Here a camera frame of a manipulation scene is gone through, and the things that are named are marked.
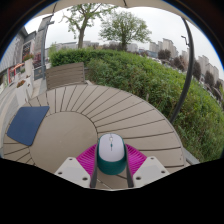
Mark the dense leafy tree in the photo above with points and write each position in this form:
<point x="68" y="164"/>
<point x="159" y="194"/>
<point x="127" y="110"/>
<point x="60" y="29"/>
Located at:
<point x="125" y="30"/>

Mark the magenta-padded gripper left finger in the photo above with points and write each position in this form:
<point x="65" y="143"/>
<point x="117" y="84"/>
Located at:
<point x="71" y="171"/>

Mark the distant apartment buildings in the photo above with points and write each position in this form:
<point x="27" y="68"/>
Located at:
<point x="166" y="45"/>

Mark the tall grey sign pillar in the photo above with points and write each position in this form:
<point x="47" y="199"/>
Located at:
<point x="41" y="36"/>

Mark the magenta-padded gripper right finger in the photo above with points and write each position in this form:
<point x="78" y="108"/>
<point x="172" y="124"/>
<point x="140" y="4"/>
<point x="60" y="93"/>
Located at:
<point x="150" y="171"/>

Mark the dark curved umbrella pole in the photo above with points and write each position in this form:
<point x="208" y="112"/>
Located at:
<point x="188" y="76"/>

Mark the sparse-leaved tree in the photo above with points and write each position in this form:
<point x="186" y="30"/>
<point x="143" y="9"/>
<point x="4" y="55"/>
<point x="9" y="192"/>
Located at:
<point x="81" y="36"/>

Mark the grey shopfront building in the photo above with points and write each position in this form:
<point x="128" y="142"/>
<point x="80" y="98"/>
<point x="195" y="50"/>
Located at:
<point x="15" y="53"/>

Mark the blue mouse pad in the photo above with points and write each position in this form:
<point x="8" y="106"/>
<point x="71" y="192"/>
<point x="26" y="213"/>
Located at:
<point x="26" y="125"/>

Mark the slatted wooden chair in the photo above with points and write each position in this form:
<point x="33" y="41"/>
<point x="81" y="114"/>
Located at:
<point x="65" y="75"/>

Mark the white planter with flowers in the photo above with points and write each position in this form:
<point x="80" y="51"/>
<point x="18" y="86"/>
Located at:
<point x="21" y="95"/>
<point x="29" y="68"/>

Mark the green hedge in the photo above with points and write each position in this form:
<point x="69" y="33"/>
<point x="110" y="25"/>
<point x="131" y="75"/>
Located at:
<point x="150" y="86"/>

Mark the white and teal computer mouse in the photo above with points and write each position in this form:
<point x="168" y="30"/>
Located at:
<point x="111" y="153"/>

